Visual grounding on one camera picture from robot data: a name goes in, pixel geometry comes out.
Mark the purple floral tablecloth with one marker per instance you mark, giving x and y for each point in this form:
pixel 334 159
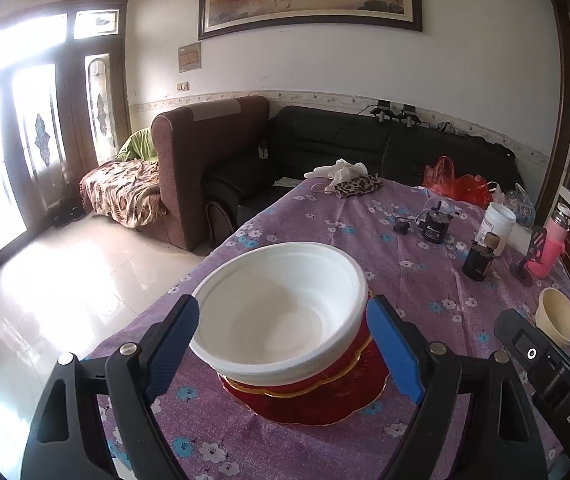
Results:
pixel 430 280

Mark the wall panel box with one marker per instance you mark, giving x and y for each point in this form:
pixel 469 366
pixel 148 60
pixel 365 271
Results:
pixel 190 57

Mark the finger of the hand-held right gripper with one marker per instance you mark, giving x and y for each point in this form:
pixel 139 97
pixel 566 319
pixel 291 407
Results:
pixel 522 345

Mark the black power adapter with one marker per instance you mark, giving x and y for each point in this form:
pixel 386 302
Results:
pixel 402 227

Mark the wooden glass door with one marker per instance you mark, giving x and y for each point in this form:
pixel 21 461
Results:
pixel 67 110

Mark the dark cloth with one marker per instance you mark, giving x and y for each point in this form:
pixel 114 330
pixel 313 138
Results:
pixel 490 146

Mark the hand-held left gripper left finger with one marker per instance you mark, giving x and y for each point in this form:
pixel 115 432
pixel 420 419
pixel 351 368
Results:
pixel 175 345

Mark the brown patterned blanket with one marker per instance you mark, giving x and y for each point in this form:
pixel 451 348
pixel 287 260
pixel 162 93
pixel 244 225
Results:
pixel 120 190

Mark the red plastic bag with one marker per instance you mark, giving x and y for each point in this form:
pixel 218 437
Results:
pixel 439 172
pixel 472 190

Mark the black device on sofa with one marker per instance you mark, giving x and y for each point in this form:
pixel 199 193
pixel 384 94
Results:
pixel 381 111
pixel 409 114

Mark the black round device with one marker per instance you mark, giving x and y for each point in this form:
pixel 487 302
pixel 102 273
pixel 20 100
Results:
pixel 432 232

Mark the wall socket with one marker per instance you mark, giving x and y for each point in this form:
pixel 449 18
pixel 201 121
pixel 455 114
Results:
pixel 183 86

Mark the brown armchair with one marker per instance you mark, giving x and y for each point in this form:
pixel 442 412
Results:
pixel 190 160

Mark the clear plastic bag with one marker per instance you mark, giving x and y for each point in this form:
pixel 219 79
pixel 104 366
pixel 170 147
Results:
pixel 520 205

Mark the white plastic jar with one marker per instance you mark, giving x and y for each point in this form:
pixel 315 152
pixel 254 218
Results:
pixel 497 220

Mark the dark shoe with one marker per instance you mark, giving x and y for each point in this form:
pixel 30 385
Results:
pixel 62 221
pixel 76 214

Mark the green cloth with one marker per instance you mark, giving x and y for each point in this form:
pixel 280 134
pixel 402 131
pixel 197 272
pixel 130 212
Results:
pixel 137 145

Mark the white foam bowl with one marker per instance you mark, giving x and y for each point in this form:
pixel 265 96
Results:
pixel 275 372
pixel 275 310

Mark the small cream bowl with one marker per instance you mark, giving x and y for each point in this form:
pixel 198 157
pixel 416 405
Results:
pixel 557 315

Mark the leopard print pouch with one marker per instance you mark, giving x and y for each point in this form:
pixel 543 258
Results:
pixel 357 187

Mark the black leather sofa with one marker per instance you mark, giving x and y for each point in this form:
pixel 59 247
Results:
pixel 325 140

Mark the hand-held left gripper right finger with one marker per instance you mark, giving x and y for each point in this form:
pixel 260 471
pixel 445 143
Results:
pixel 395 355

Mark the black remote control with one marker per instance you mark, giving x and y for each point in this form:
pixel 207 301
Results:
pixel 264 150

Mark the dark bottle with cork lid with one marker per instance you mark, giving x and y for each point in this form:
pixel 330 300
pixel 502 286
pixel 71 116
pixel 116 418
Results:
pixel 477 265

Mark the white glove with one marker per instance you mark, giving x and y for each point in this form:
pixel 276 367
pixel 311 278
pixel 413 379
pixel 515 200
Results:
pixel 337 167

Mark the pink water bottle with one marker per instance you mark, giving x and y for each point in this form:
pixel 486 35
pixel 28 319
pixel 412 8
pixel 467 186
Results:
pixel 550 255

